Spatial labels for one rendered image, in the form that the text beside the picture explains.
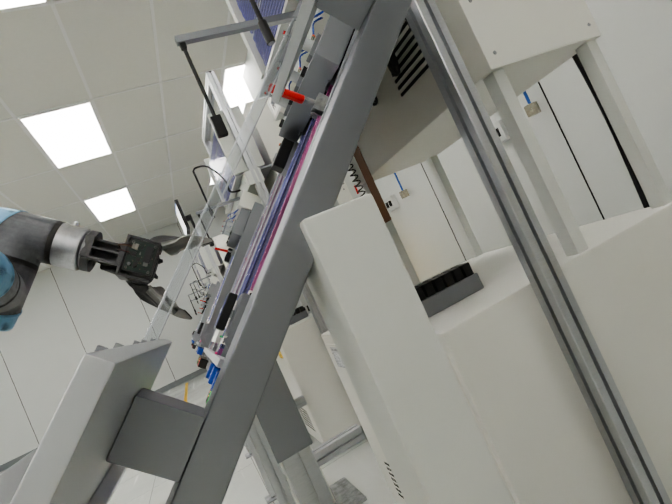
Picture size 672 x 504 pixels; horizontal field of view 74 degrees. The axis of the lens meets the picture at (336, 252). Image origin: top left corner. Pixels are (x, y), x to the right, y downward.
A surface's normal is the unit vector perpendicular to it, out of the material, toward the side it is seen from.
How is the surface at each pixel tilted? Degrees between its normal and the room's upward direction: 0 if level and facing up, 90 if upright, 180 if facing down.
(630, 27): 90
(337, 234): 90
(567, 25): 90
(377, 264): 90
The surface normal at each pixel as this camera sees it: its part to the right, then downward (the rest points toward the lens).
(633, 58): -0.86, 0.37
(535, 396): 0.31, -0.18
